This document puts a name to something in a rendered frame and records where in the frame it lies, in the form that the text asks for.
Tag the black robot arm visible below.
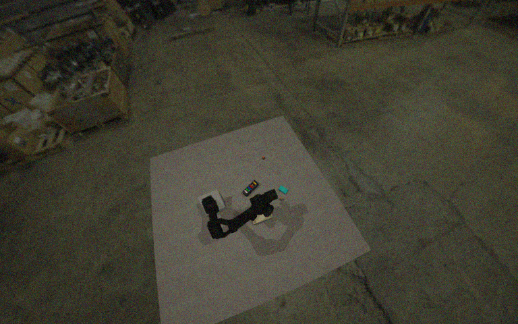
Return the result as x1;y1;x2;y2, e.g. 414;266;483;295
201;189;278;239

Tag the tan rectangular tray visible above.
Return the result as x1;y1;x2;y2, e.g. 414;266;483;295
253;214;272;225

